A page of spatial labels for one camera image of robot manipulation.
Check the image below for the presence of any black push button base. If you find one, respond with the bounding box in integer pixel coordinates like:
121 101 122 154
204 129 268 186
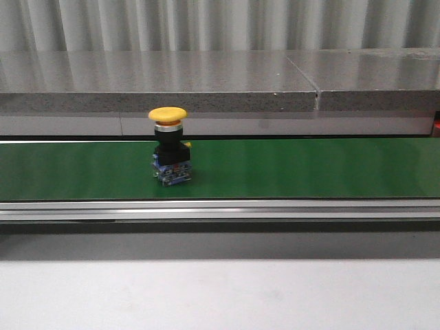
148 107 192 186

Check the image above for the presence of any green conveyor belt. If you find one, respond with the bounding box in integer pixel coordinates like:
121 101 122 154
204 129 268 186
1 137 439 201

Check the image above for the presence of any grey granite slab right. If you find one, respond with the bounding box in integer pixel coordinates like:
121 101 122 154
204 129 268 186
286 48 439 117

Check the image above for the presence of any grey granite slab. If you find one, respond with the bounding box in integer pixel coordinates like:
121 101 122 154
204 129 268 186
286 48 439 117
1 51 316 113

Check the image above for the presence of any grey granite slab left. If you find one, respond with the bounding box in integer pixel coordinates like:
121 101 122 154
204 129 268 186
1 51 316 113

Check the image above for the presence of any white curtain backdrop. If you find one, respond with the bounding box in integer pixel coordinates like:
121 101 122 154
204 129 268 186
1 1 439 51

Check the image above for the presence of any aluminium conveyor frame rail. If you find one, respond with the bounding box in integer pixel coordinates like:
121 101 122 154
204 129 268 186
1 199 439 223

